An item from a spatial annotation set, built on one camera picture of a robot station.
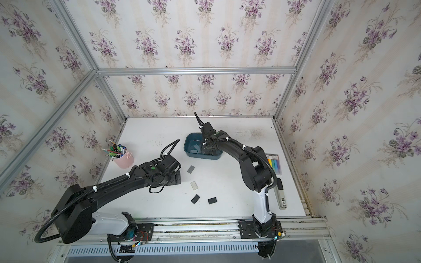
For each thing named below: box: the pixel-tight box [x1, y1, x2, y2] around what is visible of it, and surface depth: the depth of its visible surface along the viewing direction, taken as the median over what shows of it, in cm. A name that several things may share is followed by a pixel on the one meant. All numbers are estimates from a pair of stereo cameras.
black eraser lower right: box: [207, 197, 218, 205], surface depth 84 cm
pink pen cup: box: [111, 150, 135, 170], surface depth 93 cm
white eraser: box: [190, 180, 199, 191], surface depth 90 cm
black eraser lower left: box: [190, 193, 201, 205], surface depth 85 cm
